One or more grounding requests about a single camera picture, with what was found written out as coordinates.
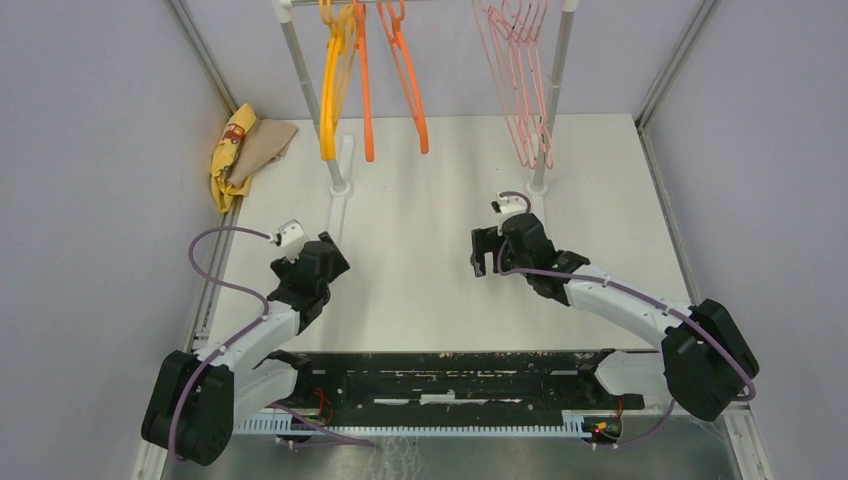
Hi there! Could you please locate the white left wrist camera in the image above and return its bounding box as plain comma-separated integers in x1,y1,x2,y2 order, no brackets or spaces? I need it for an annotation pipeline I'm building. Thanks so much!
269,219,310,253

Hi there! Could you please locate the grey rack pole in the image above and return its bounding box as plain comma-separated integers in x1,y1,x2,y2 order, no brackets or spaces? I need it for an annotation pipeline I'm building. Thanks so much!
543,0,580,162
271,0,333,185

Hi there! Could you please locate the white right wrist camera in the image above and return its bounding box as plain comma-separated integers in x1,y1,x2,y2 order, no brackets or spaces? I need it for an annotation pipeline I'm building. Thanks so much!
491,196,531,217

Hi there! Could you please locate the white rack foot left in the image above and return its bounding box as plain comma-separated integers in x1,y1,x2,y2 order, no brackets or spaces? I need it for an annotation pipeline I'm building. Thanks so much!
327,135,356,244

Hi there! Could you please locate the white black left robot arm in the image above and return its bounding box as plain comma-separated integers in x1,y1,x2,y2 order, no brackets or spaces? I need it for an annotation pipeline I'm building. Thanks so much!
140,221,350,466

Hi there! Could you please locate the orange plastic hanger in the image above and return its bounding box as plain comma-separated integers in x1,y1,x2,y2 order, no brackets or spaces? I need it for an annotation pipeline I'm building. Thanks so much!
376,1,429,155
352,1,375,162

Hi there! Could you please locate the yellow plastic hanger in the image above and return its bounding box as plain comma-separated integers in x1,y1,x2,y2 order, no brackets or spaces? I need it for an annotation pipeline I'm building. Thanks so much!
333,4,356,138
319,1,347,163

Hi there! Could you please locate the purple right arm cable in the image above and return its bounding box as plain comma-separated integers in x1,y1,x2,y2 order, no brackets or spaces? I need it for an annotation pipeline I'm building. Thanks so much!
495,190,758,449

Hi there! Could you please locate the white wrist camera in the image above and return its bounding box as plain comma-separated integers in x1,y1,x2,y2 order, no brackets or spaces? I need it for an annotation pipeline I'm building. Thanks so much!
269,219,310,253
491,196,531,217

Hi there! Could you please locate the yellow printed cloth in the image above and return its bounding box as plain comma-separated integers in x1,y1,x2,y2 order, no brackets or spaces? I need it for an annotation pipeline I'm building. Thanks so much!
209,103,257,214

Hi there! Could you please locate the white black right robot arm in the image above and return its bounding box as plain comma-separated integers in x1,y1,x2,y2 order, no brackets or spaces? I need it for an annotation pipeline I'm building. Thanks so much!
470,213,760,421

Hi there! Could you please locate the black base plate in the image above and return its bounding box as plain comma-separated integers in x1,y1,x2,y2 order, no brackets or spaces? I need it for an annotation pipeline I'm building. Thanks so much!
280,349,668,427

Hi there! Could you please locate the grey rack pole right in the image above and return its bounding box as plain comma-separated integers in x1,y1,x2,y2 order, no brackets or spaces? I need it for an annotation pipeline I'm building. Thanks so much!
543,0,580,162

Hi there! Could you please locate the beige cloth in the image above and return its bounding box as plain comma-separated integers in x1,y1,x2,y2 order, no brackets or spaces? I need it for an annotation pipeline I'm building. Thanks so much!
226,119,299,187

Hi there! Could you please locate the grey rack pole left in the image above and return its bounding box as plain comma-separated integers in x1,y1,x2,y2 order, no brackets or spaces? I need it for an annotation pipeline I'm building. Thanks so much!
271,0,333,185

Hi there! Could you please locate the white slotted cable duct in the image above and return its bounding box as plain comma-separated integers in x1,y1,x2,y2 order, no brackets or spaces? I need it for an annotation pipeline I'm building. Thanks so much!
233,409,592,439

